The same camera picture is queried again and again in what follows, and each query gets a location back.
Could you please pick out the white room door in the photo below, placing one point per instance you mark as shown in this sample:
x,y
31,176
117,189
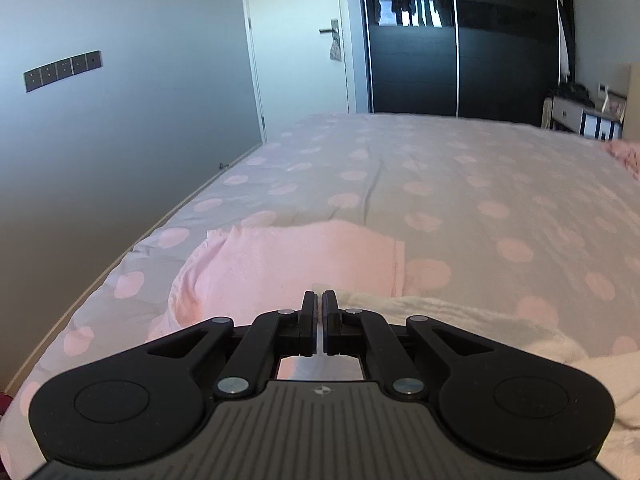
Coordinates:
x,y
299,67

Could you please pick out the white bedside cabinet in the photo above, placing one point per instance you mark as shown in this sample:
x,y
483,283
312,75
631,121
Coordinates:
x,y
564,114

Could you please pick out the grey pink-dotted bedspread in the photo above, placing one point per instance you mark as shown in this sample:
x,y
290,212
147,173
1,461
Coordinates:
x,y
499,217

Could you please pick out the black sliding wardrobe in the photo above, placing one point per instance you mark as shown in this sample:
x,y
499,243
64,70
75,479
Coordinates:
x,y
483,59

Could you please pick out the pink garment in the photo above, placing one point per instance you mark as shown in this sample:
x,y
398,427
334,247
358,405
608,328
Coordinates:
x,y
244,272

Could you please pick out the black wall switch panel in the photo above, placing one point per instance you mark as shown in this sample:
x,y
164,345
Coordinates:
x,y
62,69

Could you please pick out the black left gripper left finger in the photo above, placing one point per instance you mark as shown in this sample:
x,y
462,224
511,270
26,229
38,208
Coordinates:
x,y
146,402

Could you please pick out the beige padded headboard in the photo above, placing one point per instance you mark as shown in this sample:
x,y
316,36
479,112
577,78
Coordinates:
x,y
631,123

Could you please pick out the red cloth at edge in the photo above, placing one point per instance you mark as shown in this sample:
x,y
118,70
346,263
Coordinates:
x,y
5,403

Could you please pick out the framed photo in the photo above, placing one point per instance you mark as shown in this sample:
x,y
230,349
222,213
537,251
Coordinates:
x,y
614,105

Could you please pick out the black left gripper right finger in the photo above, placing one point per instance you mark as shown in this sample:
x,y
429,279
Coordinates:
x,y
501,405

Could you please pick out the cream white muslin garment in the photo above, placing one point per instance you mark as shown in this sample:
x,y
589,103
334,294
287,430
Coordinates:
x,y
620,374

